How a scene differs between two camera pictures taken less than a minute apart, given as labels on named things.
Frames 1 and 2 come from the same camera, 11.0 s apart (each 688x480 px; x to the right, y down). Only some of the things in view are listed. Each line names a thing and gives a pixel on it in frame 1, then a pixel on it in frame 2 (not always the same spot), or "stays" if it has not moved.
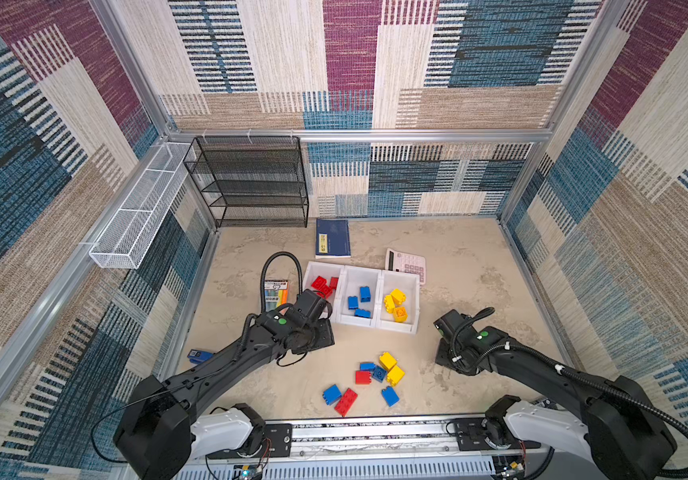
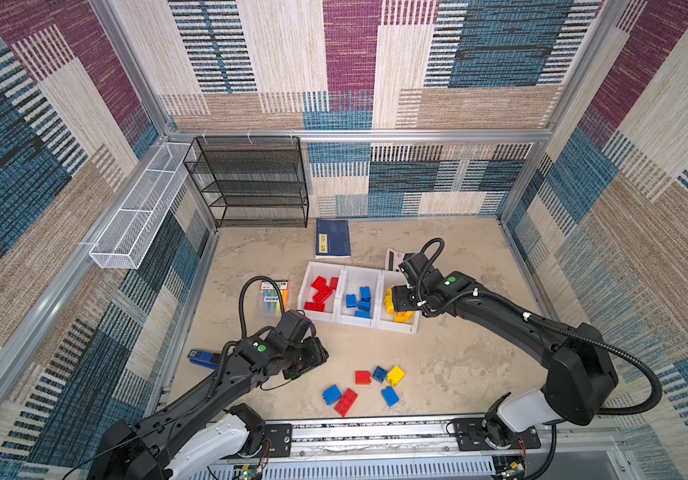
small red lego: x=363 y=378 stays
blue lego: x=331 y=394 stays
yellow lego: x=395 y=375 stays
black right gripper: x=441 y=358 -> x=399 y=298
